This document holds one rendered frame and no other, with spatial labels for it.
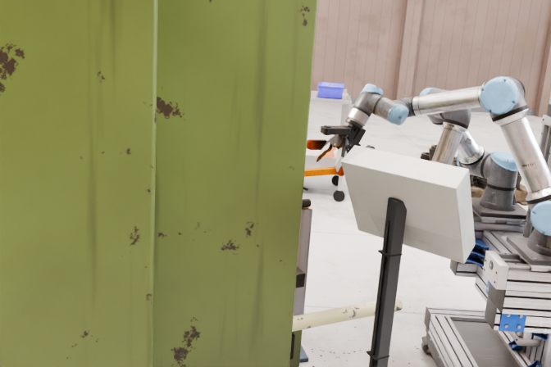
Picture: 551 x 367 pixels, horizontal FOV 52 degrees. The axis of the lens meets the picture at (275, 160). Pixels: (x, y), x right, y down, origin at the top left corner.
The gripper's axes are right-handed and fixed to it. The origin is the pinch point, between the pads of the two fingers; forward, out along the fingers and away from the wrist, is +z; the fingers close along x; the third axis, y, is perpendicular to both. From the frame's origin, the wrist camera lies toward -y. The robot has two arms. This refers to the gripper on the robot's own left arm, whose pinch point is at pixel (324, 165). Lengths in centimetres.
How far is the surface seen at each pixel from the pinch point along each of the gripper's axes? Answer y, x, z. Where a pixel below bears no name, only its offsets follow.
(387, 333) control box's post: 8, -60, 35
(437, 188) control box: -14, -71, -6
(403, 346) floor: 109, 21, 56
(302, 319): -4, -39, 46
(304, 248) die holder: -0.7, -16.1, 29.1
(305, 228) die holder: -4.8, -16.1, 22.6
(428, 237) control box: 0, -63, 5
